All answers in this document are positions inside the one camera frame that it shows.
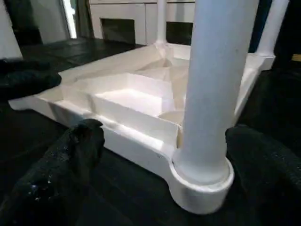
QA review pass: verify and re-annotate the white glass-door cabinet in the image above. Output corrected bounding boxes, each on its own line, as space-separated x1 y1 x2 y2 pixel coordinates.
88 0 196 46

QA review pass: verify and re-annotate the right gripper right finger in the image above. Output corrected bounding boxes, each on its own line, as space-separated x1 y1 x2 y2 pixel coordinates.
225 124 301 226

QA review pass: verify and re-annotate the white plastic table top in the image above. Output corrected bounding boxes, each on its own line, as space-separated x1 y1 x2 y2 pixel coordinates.
8 42 276 215

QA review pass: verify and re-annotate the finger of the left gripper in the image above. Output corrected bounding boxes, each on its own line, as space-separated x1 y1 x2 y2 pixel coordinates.
0 58 48 73
0 71 63 101

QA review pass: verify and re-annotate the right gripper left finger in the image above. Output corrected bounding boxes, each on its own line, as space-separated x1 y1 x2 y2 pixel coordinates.
0 119 105 226

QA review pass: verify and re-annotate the black work mat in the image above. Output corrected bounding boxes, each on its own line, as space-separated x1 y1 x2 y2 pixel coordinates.
0 38 301 226

